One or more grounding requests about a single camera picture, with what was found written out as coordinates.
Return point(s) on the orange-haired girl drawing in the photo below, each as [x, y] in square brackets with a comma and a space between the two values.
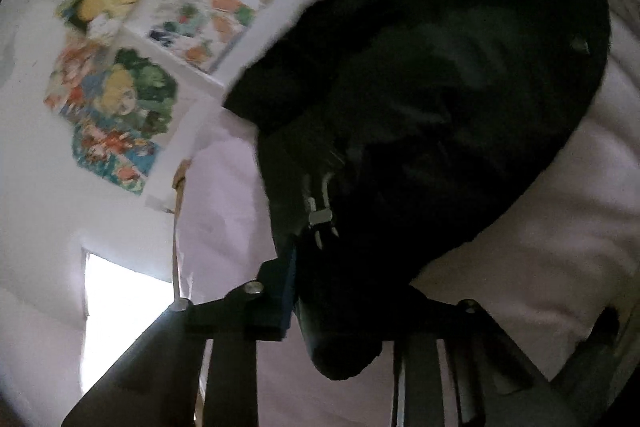
[75, 79]

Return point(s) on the bright window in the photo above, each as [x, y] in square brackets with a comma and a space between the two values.
[127, 307]

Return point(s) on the pink bed duvet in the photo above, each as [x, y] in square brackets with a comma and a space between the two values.
[575, 227]

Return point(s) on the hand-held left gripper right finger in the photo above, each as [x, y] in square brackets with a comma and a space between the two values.
[442, 317]

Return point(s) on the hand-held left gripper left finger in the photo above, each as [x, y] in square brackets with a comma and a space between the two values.
[272, 302]

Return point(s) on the blond character green drawing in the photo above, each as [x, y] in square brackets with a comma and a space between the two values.
[137, 92]

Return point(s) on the blue underwater character drawing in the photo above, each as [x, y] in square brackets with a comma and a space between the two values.
[112, 154]

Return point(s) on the black padded jacket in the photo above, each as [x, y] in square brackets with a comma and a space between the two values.
[425, 107]

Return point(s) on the turtle and fishbowl drawing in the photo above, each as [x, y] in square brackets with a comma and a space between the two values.
[200, 22]

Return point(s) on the wooden bed frame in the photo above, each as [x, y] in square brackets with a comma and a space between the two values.
[178, 217]

